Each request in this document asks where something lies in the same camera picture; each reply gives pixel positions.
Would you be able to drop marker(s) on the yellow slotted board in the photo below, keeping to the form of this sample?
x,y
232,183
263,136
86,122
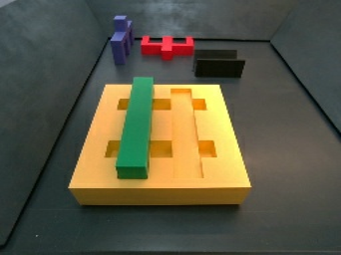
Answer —
x,y
196,161

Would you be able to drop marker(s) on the green long block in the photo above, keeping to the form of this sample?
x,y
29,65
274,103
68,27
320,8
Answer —
x,y
133,163

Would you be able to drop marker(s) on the red comb-shaped block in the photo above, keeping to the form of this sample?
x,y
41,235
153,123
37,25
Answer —
x,y
168,48

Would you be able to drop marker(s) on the black angle bracket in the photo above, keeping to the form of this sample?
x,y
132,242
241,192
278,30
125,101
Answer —
x,y
217,64

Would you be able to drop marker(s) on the purple cross-shaped block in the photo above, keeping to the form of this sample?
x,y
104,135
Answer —
x,y
122,40

